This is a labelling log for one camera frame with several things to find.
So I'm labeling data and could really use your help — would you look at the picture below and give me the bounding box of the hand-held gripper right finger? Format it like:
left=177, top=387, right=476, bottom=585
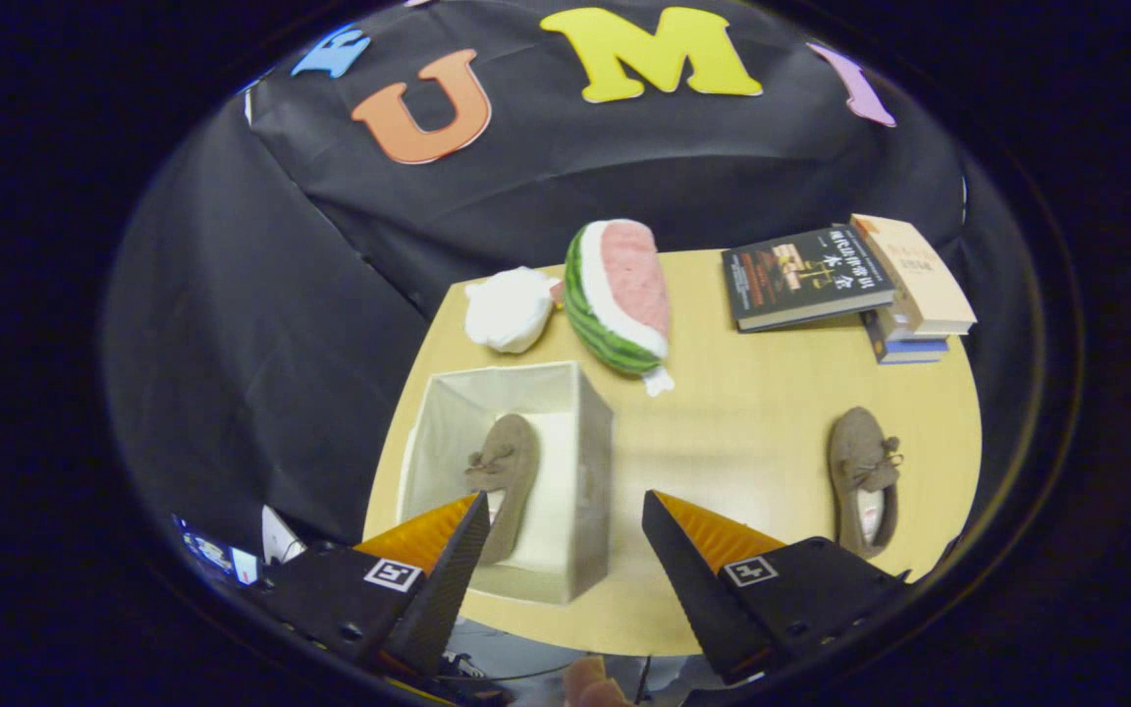
left=641, top=489, right=913, bottom=686

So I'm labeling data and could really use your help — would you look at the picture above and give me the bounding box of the watermelon slice plush toy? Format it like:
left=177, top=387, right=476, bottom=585
left=564, top=218, right=675, bottom=399

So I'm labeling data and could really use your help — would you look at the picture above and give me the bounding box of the beige cover book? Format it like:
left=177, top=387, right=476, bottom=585
left=850, top=213, right=978, bottom=341

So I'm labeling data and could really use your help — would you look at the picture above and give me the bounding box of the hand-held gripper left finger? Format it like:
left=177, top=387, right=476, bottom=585
left=249, top=491, right=492, bottom=679

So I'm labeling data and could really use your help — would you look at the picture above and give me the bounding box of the blue cover book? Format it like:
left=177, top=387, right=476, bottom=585
left=860, top=309, right=950, bottom=365

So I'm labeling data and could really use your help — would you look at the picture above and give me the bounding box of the brown suede shoe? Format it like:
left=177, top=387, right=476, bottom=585
left=828, top=406, right=905, bottom=561
left=464, top=412, right=542, bottom=567

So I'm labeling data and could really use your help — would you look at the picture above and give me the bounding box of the white plush toy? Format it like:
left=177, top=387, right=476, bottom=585
left=464, top=267, right=563, bottom=354

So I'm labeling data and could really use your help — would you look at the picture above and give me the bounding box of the fabric storage box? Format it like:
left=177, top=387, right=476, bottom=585
left=397, top=360, right=616, bottom=605

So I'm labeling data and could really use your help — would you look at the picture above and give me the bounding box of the black cover book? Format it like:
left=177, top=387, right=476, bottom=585
left=721, top=225, right=896, bottom=334

